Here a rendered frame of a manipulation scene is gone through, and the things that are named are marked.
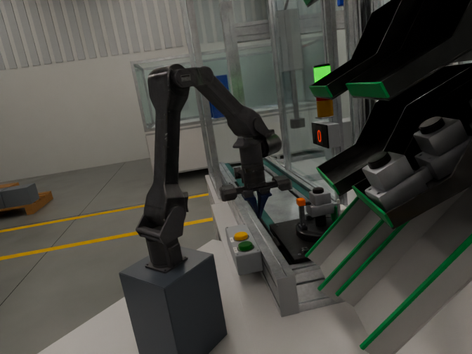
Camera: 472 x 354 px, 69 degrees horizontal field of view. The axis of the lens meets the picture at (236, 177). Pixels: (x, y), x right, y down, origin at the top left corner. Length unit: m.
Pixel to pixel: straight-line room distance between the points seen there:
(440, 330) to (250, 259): 0.44
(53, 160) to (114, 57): 2.88
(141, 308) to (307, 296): 0.37
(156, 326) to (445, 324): 0.58
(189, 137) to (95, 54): 3.97
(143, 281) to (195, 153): 5.20
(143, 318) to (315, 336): 0.36
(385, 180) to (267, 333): 0.47
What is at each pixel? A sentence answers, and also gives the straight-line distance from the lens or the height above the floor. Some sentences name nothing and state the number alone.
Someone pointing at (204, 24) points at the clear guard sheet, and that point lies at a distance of 2.22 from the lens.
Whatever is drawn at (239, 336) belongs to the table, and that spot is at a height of 0.86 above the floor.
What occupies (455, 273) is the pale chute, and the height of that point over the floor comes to 1.12.
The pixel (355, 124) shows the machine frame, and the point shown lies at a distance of 1.85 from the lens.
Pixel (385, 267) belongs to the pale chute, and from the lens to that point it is 0.65.
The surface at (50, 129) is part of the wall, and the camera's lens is 9.38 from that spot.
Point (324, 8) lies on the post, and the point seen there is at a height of 1.57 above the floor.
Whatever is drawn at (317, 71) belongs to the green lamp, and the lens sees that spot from 1.11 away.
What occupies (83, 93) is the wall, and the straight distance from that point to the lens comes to 9.10.
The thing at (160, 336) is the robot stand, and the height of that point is 0.94.
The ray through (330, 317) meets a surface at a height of 0.86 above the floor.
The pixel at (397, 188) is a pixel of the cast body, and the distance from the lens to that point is 0.50.
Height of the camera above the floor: 1.39
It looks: 14 degrees down
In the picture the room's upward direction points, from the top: 8 degrees counter-clockwise
